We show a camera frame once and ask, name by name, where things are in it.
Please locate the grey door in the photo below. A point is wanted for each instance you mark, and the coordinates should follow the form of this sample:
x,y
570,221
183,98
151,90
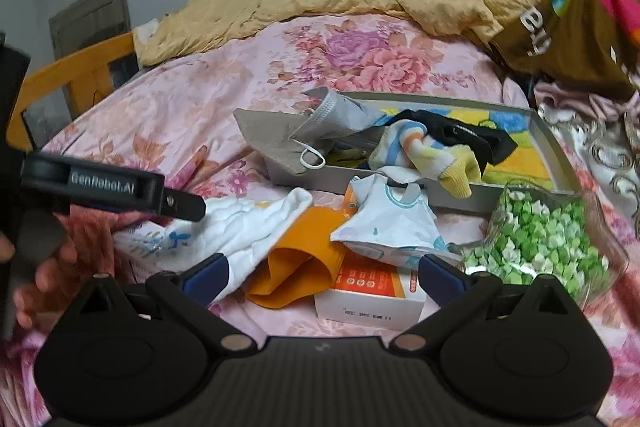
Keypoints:
x,y
87,22

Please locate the brown multicoloured towel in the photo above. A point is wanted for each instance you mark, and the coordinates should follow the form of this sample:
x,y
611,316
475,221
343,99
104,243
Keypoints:
x,y
584,45

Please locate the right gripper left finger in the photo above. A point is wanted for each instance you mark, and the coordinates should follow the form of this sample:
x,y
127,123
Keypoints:
x,y
185,298

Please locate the white ornate patterned fabric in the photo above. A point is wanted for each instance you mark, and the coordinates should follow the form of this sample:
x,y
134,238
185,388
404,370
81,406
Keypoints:
x,y
607,149

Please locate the person's left hand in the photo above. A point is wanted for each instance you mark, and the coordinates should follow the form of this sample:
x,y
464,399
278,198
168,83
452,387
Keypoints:
x,y
51,290

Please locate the grey face mask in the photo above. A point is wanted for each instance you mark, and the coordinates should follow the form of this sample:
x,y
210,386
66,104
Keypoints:
x,y
335,117

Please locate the grey cardboard tray lid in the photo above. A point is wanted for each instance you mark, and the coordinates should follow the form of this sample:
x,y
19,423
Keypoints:
x,y
271,135

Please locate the white muslin cloth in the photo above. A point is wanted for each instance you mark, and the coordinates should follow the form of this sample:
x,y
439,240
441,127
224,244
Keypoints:
x,y
241,230

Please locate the orange headband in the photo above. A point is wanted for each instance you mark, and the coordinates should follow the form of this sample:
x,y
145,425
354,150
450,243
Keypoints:
x,y
303,263

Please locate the white baby bib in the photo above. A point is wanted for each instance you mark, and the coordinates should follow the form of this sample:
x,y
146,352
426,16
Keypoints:
x,y
394,225

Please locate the orange white box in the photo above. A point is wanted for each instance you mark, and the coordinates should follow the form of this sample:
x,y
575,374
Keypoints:
x,y
370,293

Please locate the black and blue sock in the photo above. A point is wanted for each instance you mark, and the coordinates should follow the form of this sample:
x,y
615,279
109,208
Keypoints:
x,y
490,146

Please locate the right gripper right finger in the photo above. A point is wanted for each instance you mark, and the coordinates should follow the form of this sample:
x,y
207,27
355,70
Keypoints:
x,y
460,298

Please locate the striped pastel sock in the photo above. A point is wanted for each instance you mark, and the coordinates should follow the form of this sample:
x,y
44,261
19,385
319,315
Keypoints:
x,y
406,153

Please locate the pink floral bed sheet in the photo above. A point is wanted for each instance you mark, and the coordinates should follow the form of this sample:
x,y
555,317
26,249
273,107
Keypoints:
x,y
177,119

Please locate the grey tray with drawing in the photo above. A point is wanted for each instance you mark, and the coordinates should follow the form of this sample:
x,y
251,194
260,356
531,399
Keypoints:
x,y
539,159

